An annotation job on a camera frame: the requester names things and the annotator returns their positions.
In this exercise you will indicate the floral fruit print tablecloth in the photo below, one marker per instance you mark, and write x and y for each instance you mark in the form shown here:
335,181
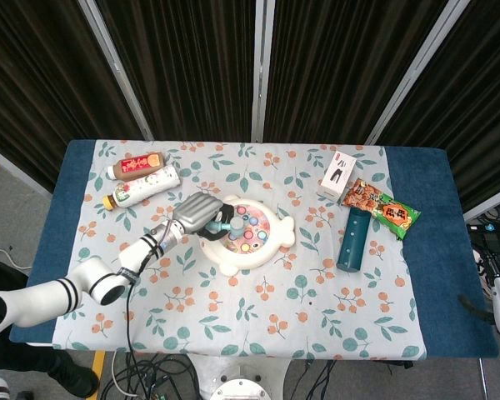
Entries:
250,316

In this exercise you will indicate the white whack-a-mole toy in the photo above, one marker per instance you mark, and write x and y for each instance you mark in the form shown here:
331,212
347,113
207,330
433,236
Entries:
254,258

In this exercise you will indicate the brown drink bottle red label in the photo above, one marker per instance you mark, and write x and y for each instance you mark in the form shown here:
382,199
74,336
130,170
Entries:
137,165

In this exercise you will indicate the small white carton box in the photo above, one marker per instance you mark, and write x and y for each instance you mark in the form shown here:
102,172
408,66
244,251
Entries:
337,177

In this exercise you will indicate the white-labelled tea bottle yellow cap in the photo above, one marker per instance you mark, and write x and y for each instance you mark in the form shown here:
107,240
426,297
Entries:
146,187

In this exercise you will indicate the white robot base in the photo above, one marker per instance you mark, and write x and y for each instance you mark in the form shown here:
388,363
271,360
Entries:
241,389

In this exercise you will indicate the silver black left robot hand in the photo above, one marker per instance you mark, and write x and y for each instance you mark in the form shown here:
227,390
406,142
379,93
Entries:
196,214

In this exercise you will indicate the dark pleated folding screen panel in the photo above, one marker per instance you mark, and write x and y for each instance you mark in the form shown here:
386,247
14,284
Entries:
475,104
37,83
341,71
191,71

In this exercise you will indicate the blue table cover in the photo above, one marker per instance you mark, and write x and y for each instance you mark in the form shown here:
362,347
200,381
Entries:
437,250

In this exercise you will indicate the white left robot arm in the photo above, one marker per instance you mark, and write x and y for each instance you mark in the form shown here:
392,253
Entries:
46,296

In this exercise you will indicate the orange green snack bag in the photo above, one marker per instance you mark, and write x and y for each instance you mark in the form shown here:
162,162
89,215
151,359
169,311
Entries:
383,210

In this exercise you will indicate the dark teal plastic container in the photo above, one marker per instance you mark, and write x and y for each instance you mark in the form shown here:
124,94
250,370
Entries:
352,246

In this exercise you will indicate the teal grey toy hammer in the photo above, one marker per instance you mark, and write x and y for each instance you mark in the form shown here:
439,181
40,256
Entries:
235,227

